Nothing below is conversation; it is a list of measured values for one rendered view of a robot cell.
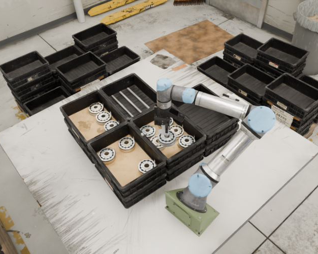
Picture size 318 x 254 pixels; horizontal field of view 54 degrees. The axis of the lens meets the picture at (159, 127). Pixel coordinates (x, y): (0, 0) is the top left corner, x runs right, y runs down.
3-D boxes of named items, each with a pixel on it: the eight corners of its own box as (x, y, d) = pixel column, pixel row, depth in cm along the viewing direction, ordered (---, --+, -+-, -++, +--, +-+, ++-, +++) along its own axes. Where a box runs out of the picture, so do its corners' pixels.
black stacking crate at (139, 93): (166, 113, 214) (166, 101, 206) (130, 133, 203) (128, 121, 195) (135, 84, 237) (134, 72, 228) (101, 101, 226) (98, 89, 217)
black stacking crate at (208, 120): (240, 126, 203) (243, 114, 195) (206, 148, 192) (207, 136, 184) (199, 95, 226) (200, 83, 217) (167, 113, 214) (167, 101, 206)
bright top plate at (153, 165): (159, 168, 178) (158, 167, 177) (144, 176, 174) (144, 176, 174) (149, 156, 184) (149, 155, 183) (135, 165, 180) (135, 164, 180)
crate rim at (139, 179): (167, 164, 173) (167, 161, 172) (121, 192, 162) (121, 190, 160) (128, 123, 196) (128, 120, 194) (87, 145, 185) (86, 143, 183)
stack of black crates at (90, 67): (98, 85, 343) (90, 50, 310) (113, 99, 327) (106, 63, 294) (66, 102, 326) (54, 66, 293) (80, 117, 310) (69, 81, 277)
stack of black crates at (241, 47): (265, 73, 346) (271, 47, 321) (247, 85, 333) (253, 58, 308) (236, 58, 367) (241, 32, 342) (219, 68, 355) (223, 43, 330)
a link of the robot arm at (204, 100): (276, 110, 158) (187, 83, 171) (277, 110, 148) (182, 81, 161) (268, 131, 160) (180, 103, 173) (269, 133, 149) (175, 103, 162)
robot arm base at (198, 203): (208, 210, 170) (217, 195, 168) (193, 211, 159) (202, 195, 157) (190, 193, 180) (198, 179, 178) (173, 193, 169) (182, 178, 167)
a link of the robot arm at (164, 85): (169, 86, 149) (153, 83, 151) (169, 105, 156) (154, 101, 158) (175, 78, 154) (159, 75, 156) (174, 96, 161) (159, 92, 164)
